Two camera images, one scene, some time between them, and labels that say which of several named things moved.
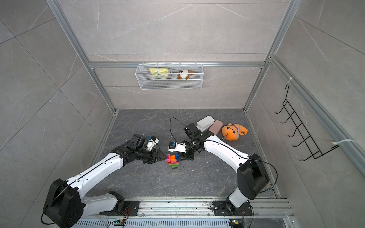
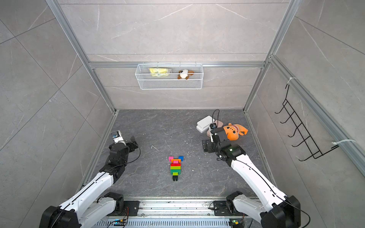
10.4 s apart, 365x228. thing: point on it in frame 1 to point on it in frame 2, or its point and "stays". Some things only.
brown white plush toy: (185, 74) stays
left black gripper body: (148, 156) to (131, 148)
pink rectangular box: (216, 127) stays
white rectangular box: (205, 124) stays
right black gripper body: (190, 148) to (211, 147)
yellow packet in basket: (158, 71) stays
